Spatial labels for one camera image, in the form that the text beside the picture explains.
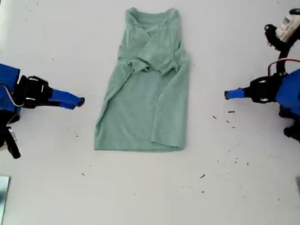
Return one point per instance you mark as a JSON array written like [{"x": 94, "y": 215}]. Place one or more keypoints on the green t-shirt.
[{"x": 140, "y": 104}]

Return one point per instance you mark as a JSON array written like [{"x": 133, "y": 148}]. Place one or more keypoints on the black camera stalk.
[
  {"x": 13, "y": 144},
  {"x": 283, "y": 58}
]

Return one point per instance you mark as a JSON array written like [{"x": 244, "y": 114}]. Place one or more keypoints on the black camera box white label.
[{"x": 288, "y": 26}]

